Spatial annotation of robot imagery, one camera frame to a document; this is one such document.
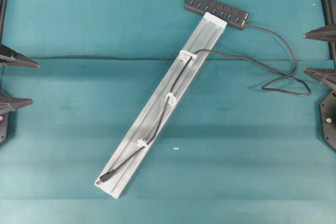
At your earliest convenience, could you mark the black USB hub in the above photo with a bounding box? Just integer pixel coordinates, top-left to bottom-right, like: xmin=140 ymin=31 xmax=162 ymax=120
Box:
xmin=184 ymin=0 xmax=249 ymax=30

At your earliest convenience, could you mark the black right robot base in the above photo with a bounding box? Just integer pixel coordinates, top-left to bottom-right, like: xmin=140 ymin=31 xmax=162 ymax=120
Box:
xmin=319 ymin=91 xmax=336 ymax=150

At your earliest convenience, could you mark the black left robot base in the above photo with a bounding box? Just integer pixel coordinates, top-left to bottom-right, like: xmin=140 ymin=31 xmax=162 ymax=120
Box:
xmin=0 ymin=112 xmax=11 ymax=144

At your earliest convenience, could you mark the silver aluminium rail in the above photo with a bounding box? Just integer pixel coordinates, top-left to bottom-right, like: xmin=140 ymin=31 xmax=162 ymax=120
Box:
xmin=94 ymin=13 xmax=227 ymax=199

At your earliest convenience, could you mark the black frame rail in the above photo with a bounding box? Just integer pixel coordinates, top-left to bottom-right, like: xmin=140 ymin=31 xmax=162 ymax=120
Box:
xmin=0 ymin=0 xmax=7 ymax=41

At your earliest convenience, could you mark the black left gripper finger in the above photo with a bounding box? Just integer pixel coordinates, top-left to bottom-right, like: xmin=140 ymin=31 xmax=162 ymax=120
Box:
xmin=1 ymin=44 xmax=39 ymax=68
xmin=1 ymin=97 xmax=34 ymax=113

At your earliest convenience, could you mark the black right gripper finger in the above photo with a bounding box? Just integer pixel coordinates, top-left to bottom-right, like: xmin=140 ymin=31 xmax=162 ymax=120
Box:
xmin=304 ymin=68 xmax=336 ymax=91
xmin=304 ymin=26 xmax=336 ymax=43

